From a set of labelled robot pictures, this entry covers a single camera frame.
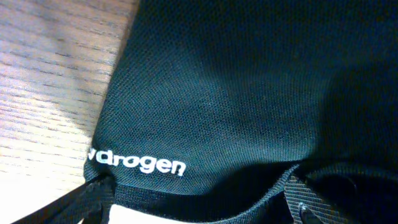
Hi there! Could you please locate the black polo shirt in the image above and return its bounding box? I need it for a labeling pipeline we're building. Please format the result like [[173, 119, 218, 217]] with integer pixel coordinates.
[[84, 0, 397, 223]]

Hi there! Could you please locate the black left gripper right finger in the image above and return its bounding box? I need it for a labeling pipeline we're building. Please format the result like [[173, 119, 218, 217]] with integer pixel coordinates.
[[284, 174, 351, 224]]

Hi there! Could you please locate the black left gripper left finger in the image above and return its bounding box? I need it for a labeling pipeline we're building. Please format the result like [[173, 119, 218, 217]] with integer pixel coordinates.
[[13, 175, 115, 224]]

